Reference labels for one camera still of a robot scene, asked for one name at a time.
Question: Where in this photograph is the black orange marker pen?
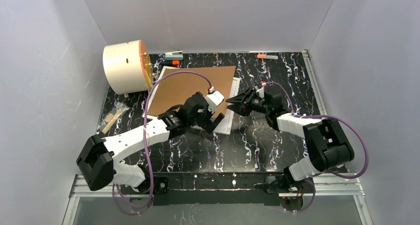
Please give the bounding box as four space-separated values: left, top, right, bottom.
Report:
165 60 179 65

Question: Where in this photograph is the aluminium rail front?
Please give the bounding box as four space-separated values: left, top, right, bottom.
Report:
69 173 366 199

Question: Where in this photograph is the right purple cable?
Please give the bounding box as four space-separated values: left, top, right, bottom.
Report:
261 81 370 214

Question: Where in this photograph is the white picture frame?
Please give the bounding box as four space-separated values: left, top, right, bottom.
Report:
148 66 240 135

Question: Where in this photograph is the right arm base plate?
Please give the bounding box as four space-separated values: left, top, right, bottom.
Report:
253 175 314 195

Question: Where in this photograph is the orange grey utility knife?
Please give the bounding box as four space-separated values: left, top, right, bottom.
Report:
257 54 278 60

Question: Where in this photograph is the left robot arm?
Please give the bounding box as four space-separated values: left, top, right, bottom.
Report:
76 91 224 191

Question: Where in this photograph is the brown cardboard backing board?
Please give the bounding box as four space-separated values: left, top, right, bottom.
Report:
148 66 236 116

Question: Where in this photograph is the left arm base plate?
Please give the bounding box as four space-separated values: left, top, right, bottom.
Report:
144 176 169 195

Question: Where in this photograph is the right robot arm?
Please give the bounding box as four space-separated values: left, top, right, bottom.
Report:
226 86 354 190

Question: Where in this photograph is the cream cylindrical drum device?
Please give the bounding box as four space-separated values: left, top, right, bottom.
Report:
103 40 152 95

